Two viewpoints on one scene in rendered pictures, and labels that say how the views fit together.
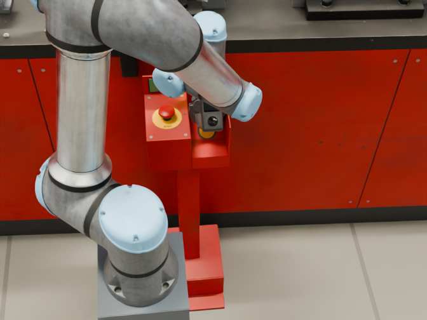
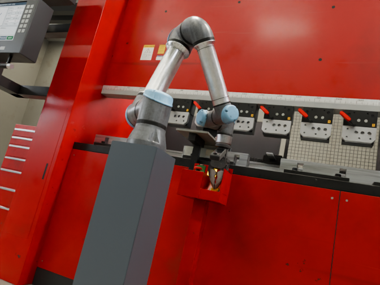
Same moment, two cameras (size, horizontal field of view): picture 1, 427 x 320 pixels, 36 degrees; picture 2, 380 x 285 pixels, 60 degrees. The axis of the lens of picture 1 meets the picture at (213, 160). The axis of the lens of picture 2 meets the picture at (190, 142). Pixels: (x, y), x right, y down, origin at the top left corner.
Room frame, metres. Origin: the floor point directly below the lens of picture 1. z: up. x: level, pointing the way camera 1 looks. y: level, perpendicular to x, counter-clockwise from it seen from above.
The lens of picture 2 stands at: (-0.34, -0.56, 0.58)
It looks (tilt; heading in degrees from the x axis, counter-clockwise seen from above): 12 degrees up; 28
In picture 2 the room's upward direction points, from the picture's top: 13 degrees clockwise
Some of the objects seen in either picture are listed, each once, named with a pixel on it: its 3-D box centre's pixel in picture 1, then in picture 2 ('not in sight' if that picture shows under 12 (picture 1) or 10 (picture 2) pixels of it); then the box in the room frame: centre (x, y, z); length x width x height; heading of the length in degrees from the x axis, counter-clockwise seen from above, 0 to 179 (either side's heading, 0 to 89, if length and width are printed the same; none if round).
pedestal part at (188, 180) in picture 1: (188, 203); (189, 259); (1.07, 0.07, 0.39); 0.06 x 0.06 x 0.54; 7
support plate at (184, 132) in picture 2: not in sight; (199, 138); (1.22, 0.22, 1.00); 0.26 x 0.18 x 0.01; 4
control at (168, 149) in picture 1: (186, 121); (205, 181); (1.07, 0.07, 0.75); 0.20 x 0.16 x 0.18; 97
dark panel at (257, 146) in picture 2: not in sight; (203, 144); (1.86, 0.50, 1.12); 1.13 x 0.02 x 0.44; 94
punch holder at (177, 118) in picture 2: not in sight; (180, 113); (1.35, 0.46, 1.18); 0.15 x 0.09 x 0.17; 94
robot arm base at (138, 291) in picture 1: (140, 260); (148, 137); (0.64, 0.14, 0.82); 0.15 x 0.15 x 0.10
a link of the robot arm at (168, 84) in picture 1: (186, 72); (211, 119); (0.96, 0.06, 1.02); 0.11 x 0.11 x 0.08; 56
